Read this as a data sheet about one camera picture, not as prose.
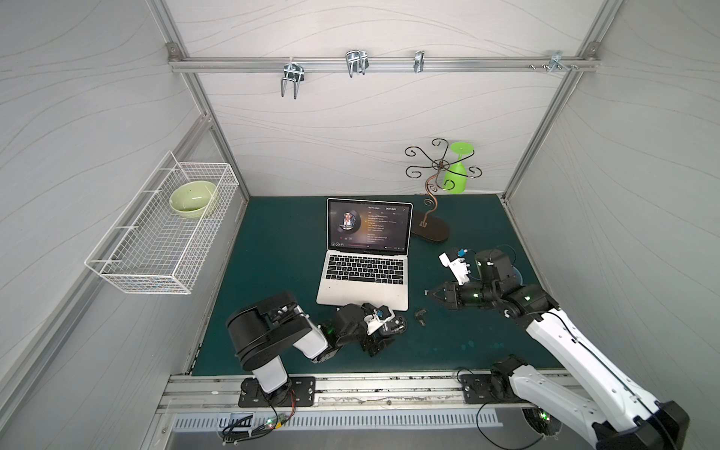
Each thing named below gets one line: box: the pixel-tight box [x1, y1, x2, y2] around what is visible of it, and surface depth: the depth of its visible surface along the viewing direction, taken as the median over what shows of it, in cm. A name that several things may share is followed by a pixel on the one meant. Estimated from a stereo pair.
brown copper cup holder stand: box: [404, 137, 483, 243], surface depth 92 cm
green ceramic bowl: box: [168, 180, 217, 221], surface depth 73 cm
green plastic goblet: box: [444, 141, 476, 195], surface depth 92 cm
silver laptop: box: [315, 198, 414, 312], surface depth 100 cm
